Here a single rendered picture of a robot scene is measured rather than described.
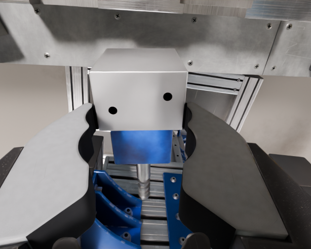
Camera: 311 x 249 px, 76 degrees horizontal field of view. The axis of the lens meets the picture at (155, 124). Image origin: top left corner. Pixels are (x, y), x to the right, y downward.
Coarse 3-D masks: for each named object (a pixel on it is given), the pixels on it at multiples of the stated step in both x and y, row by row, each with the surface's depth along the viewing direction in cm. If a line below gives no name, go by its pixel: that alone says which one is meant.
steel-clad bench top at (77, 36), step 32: (32, 32) 23; (64, 32) 23; (96, 32) 23; (128, 32) 23; (160, 32) 24; (192, 32) 24; (224, 32) 24; (256, 32) 24; (288, 32) 24; (32, 64) 25; (64, 64) 25; (192, 64) 26; (224, 64) 26; (256, 64) 26; (288, 64) 26
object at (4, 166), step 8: (8, 152) 7; (16, 152) 7; (0, 160) 7; (8, 160) 7; (0, 168) 7; (8, 168) 7; (0, 176) 6; (0, 184) 6; (0, 248) 5; (8, 248) 5; (16, 248) 5; (24, 248) 5
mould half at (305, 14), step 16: (0, 0) 14; (16, 0) 14; (112, 0) 14; (128, 0) 14; (144, 0) 14; (160, 0) 14; (176, 0) 14; (256, 0) 14; (272, 0) 14; (288, 0) 14; (304, 0) 14; (256, 16) 15; (272, 16) 15; (288, 16) 15; (304, 16) 15
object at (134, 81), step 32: (96, 64) 11; (128, 64) 11; (160, 64) 11; (96, 96) 11; (128, 96) 11; (160, 96) 11; (128, 128) 12; (160, 128) 12; (128, 160) 15; (160, 160) 15
